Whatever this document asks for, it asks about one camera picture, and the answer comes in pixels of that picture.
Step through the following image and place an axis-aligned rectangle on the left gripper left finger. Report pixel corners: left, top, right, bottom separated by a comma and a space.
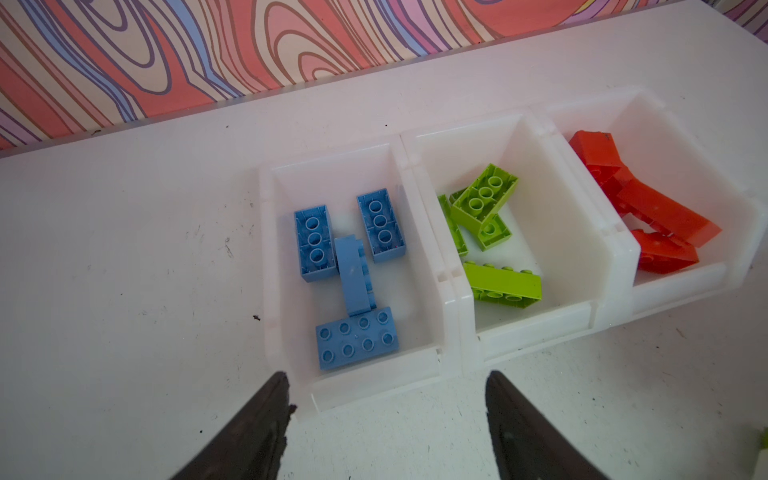
174, 371, 296, 479

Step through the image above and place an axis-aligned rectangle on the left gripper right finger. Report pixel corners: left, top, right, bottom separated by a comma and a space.
485, 370, 606, 479

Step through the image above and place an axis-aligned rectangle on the blue lego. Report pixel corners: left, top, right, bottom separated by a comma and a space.
357, 189, 406, 263
316, 307, 399, 371
334, 235, 376, 316
294, 205, 338, 283

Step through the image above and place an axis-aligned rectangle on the green lego pile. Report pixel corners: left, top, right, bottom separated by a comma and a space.
463, 261, 542, 308
451, 164, 519, 234
475, 214, 512, 251

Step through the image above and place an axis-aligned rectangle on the red lego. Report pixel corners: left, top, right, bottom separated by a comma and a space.
612, 179, 722, 247
631, 229, 699, 274
569, 130, 634, 201

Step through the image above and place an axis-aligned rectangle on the green lego top pile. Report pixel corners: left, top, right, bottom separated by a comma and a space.
475, 214, 512, 251

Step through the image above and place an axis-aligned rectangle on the green lego small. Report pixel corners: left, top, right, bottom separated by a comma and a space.
438, 195, 469, 257

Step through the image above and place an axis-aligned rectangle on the left white bin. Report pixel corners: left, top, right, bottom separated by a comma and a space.
260, 137, 461, 418

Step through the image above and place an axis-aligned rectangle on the white bin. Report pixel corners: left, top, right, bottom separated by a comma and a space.
260, 137, 461, 418
533, 87, 767, 323
402, 109, 639, 371

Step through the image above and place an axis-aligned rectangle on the middle white bin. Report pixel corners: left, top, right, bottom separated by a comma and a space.
402, 109, 639, 371

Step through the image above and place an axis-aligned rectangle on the right white bin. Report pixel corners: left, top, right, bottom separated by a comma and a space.
533, 87, 767, 323

